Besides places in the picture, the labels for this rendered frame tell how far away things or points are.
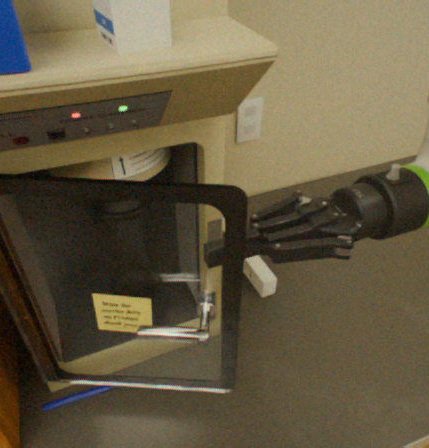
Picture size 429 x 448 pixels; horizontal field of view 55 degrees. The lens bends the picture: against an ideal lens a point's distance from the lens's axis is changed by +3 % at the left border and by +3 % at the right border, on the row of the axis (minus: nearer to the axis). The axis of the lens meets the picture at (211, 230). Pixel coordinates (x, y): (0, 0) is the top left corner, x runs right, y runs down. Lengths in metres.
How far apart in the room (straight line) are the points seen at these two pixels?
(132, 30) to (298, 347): 0.64
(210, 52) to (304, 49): 0.74
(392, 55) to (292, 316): 0.76
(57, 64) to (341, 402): 0.67
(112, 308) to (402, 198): 0.40
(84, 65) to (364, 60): 0.96
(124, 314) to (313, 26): 0.80
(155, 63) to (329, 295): 0.69
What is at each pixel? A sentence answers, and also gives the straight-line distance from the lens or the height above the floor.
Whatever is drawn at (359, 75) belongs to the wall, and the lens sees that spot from 1.24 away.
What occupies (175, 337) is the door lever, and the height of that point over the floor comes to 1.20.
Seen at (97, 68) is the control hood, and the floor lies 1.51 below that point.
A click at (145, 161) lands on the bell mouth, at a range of 0.56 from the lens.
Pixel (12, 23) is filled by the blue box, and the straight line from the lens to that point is 0.35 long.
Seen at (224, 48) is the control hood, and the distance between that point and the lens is 0.39.
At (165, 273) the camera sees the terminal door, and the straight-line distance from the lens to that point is 0.50.
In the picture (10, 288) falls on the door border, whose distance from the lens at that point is 0.60.
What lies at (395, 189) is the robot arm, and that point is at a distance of 0.58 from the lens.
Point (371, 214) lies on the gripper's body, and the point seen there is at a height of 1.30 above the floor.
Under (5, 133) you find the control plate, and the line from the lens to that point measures 0.42.
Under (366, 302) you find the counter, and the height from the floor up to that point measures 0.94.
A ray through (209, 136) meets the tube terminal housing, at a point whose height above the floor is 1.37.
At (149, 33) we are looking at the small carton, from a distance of 0.39.
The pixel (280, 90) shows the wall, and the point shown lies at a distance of 1.11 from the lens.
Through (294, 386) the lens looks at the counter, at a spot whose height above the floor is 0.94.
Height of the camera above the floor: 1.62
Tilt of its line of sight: 40 degrees down
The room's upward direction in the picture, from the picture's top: straight up
